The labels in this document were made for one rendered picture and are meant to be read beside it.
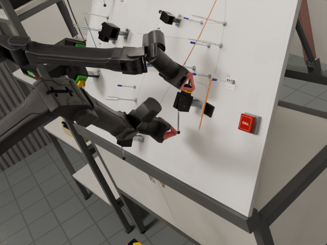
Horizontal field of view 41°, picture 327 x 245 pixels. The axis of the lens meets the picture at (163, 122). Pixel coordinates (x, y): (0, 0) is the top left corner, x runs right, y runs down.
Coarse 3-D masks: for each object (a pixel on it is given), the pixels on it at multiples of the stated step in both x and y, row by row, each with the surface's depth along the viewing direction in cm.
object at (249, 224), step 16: (80, 128) 217; (112, 144) 194; (128, 160) 188; (144, 160) 177; (160, 176) 169; (192, 192) 154; (208, 208) 151; (224, 208) 141; (240, 224) 138; (256, 224) 138
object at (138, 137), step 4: (136, 136) 175; (140, 136) 178; (124, 140) 170; (128, 140) 172; (132, 140) 173; (136, 140) 176; (140, 140) 177; (120, 144) 172; (124, 144) 171; (128, 144) 172
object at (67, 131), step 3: (63, 120) 253; (63, 123) 253; (63, 126) 252; (66, 126) 249; (63, 129) 256; (66, 129) 252; (66, 132) 255; (69, 132) 251; (69, 135) 255; (72, 135) 251; (84, 138) 243
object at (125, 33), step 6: (102, 24) 190; (108, 24) 181; (102, 30) 184; (108, 30) 180; (114, 30) 183; (120, 30) 186; (126, 30) 189; (108, 36) 180; (114, 36) 183; (126, 36) 188
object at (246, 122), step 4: (240, 116) 133; (244, 116) 132; (248, 116) 131; (252, 116) 130; (240, 120) 133; (244, 120) 132; (248, 120) 131; (252, 120) 130; (240, 124) 133; (244, 124) 132; (248, 124) 131; (252, 124) 130; (240, 128) 133; (244, 128) 132; (248, 128) 131; (252, 128) 130; (248, 132) 131; (252, 132) 131
